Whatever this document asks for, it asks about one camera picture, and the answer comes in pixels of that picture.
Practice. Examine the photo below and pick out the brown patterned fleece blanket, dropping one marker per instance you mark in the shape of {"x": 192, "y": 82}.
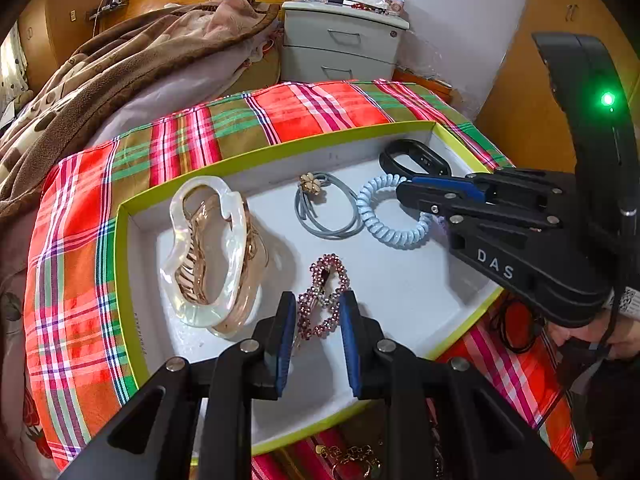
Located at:
{"x": 125, "y": 70}

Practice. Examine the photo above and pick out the red green plaid cloth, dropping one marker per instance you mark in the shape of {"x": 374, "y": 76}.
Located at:
{"x": 75, "y": 260}

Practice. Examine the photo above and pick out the large wooden wardrobe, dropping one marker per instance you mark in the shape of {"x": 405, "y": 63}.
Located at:
{"x": 520, "y": 110}

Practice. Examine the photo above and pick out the person's right hand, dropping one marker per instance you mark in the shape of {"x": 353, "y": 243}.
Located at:
{"x": 582, "y": 334}

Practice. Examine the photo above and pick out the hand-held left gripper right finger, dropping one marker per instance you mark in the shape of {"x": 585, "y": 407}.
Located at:
{"x": 350, "y": 345}

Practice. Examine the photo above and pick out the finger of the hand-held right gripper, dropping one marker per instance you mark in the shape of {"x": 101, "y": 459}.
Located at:
{"x": 435, "y": 202}
{"x": 450, "y": 185}

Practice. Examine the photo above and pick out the tall wooden cabinet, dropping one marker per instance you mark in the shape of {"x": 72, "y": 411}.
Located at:
{"x": 60, "y": 25}

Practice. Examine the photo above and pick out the grey two-drawer nightstand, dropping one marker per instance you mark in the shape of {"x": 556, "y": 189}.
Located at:
{"x": 345, "y": 60}

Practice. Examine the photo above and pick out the black wristband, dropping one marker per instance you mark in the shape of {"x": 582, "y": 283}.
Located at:
{"x": 430, "y": 157}

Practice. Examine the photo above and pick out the spotted cream curtain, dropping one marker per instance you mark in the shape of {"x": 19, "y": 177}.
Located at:
{"x": 12, "y": 70}

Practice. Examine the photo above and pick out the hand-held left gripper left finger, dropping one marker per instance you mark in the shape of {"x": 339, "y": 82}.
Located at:
{"x": 286, "y": 340}

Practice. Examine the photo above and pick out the power strip with plugs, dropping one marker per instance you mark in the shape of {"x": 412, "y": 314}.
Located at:
{"x": 110, "y": 5}

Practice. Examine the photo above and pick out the yellow-green shallow cardboard box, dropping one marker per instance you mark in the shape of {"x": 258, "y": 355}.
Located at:
{"x": 400, "y": 300}

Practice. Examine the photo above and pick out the large pearly hair claw clip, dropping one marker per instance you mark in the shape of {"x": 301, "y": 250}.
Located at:
{"x": 197, "y": 315}

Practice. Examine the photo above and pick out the pink rhinestone hair clip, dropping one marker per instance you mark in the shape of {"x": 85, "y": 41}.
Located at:
{"x": 312, "y": 310}

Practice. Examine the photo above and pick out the tan pillow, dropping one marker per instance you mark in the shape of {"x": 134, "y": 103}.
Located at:
{"x": 255, "y": 70}

